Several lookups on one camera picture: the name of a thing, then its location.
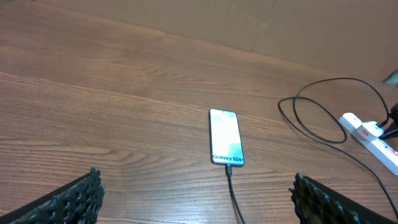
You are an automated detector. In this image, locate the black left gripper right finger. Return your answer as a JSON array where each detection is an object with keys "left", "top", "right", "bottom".
[{"left": 290, "top": 173, "right": 397, "bottom": 224}]

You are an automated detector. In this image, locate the white power strip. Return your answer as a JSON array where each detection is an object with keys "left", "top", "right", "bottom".
[{"left": 338, "top": 113, "right": 397, "bottom": 175}]

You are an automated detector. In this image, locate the Samsung Galaxy smartphone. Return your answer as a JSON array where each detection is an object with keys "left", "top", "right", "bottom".
[{"left": 209, "top": 108, "right": 245, "bottom": 167}]

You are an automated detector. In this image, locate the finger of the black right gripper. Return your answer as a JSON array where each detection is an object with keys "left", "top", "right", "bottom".
[{"left": 379, "top": 103, "right": 398, "bottom": 140}]

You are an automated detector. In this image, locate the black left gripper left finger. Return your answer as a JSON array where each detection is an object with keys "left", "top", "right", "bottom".
[{"left": 1, "top": 167, "right": 104, "bottom": 224}]

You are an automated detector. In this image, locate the white charger adapter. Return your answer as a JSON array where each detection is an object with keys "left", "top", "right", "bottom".
[{"left": 355, "top": 121, "right": 384, "bottom": 142}]

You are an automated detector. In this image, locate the black USB charger cable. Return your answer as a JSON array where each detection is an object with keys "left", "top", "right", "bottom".
[{"left": 225, "top": 77, "right": 398, "bottom": 224}]

